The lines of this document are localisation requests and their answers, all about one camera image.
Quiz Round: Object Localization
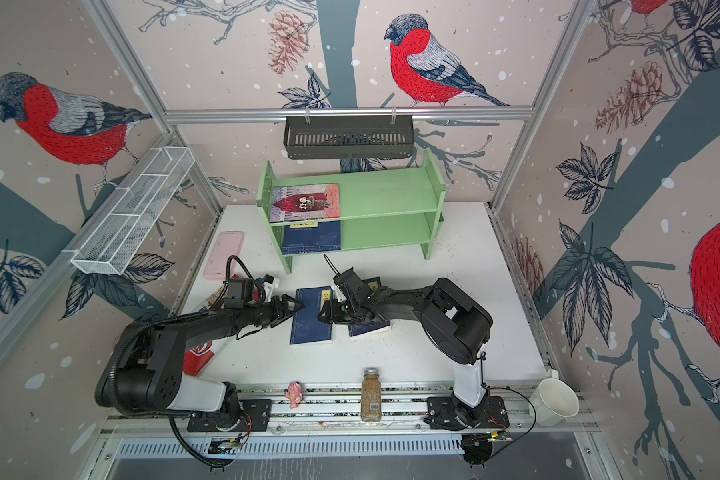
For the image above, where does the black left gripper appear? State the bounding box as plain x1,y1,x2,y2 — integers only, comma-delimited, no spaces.
245,296,305,330

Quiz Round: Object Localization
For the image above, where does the blue book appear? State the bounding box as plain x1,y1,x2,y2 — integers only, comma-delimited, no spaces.
281,221,342,256
289,286,332,346
348,277,391,339

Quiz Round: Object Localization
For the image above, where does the pink Hamlet book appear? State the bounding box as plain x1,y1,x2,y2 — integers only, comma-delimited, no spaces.
268,184,340,223

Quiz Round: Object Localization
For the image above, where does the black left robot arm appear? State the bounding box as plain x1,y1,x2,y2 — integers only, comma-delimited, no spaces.
94,255,304,417

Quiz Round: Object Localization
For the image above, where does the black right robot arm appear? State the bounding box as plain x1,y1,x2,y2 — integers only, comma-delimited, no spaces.
318,268,493,423

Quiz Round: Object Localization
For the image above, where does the pink case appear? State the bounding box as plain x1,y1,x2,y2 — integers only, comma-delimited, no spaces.
202,231,245,281

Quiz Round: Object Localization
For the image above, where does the spice jar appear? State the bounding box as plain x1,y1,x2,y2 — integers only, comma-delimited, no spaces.
361,367,382,423

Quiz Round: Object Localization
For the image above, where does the pink small toy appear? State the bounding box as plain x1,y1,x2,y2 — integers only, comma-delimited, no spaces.
285,381,304,409

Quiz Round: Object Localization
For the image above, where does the red snack bag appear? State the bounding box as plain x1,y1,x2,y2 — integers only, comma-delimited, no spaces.
183,285,229,377

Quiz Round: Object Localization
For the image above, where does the green wooden shelf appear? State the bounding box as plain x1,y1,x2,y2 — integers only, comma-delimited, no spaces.
256,151,447,275

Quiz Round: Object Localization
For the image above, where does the black hanging basket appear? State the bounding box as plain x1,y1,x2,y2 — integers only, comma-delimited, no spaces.
283,115,415,160

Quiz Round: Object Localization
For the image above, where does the white cup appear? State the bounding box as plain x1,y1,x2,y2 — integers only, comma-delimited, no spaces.
528,377,580,427

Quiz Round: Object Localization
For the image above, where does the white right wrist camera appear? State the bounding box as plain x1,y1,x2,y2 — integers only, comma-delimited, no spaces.
331,285,347,304

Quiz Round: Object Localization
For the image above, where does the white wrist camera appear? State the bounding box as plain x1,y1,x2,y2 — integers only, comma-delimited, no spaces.
258,274,280,303
331,285,347,304

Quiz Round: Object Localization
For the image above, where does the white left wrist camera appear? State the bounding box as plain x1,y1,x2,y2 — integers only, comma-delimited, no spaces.
258,274,280,303

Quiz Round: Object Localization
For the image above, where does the aluminium rail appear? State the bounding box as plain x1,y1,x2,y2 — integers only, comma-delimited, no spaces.
101,381,598,438

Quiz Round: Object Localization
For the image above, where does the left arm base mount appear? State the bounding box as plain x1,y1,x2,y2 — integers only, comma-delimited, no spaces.
187,399,272,433

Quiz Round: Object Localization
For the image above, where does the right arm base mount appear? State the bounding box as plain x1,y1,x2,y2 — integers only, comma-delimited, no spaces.
423,395,510,431

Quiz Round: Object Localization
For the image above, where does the white wire mesh basket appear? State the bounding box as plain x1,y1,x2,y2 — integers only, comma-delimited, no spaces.
71,146,195,275

